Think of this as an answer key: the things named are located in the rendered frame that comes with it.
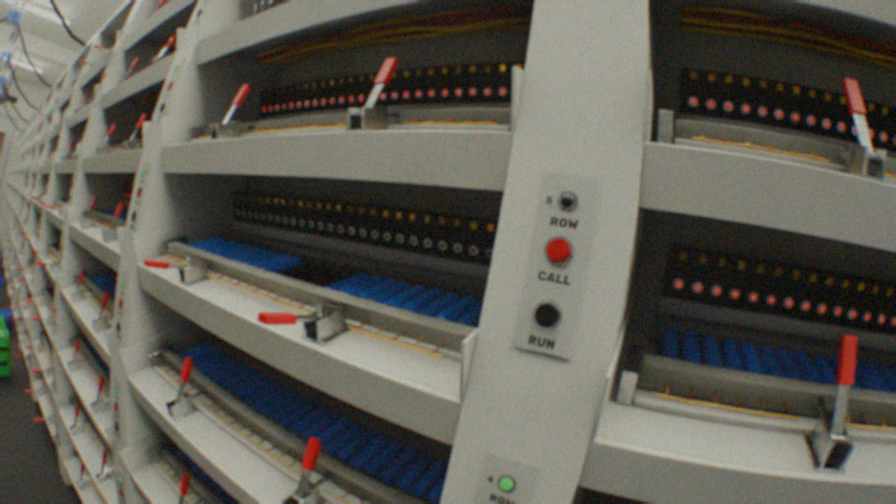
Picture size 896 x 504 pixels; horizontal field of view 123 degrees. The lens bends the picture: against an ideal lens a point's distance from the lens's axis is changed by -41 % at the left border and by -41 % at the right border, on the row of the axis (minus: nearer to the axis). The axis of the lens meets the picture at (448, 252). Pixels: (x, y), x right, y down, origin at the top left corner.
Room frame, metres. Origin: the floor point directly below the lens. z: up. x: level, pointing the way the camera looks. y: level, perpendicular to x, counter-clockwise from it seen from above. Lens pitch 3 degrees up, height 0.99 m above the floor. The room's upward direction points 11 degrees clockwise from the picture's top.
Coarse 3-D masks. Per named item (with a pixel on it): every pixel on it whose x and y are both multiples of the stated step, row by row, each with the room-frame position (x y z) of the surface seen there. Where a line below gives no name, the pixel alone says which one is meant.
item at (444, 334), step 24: (216, 264) 0.52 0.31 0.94; (240, 264) 0.51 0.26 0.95; (240, 288) 0.47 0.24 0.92; (264, 288) 0.47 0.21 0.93; (288, 288) 0.44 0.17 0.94; (312, 288) 0.43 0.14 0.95; (360, 312) 0.40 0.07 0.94; (384, 312) 0.38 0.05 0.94; (408, 312) 0.38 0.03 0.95; (408, 336) 0.37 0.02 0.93; (432, 336) 0.36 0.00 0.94; (456, 336) 0.35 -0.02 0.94
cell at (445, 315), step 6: (462, 300) 0.43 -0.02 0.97; (468, 300) 0.43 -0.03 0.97; (474, 300) 0.43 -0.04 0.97; (450, 306) 0.41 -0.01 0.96; (456, 306) 0.41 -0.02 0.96; (462, 306) 0.41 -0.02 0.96; (468, 306) 0.42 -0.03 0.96; (444, 312) 0.40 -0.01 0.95; (450, 312) 0.40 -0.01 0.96; (456, 312) 0.40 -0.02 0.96; (462, 312) 0.41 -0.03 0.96; (444, 318) 0.39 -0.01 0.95; (450, 318) 0.39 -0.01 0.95; (456, 318) 0.40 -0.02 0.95
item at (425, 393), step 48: (144, 240) 0.57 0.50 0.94; (192, 240) 0.66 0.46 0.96; (288, 240) 0.63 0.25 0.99; (336, 240) 0.57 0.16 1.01; (144, 288) 0.57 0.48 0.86; (192, 288) 0.48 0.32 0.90; (240, 336) 0.43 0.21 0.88; (288, 336) 0.38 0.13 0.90; (336, 384) 0.36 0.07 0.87; (384, 384) 0.33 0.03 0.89; (432, 384) 0.31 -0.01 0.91; (432, 432) 0.31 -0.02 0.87
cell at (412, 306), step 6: (426, 294) 0.44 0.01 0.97; (432, 294) 0.44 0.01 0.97; (438, 294) 0.45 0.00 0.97; (414, 300) 0.42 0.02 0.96; (420, 300) 0.42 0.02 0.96; (426, 300) 0.43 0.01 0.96; (432, 300) 0.44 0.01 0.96; (402, 306) 0.41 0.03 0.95; (408, 306) 0.41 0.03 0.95; (414, 306) 0.41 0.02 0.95; (420, 306) 0.42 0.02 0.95
